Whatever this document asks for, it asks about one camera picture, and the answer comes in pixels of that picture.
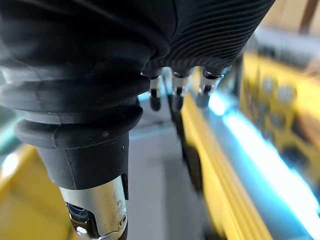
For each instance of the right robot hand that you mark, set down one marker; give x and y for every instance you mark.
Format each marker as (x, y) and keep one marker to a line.
(105, 62)

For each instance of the yellow metal shelf rack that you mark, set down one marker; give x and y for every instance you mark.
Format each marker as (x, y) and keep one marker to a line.
(250, 155)
(30, 197)

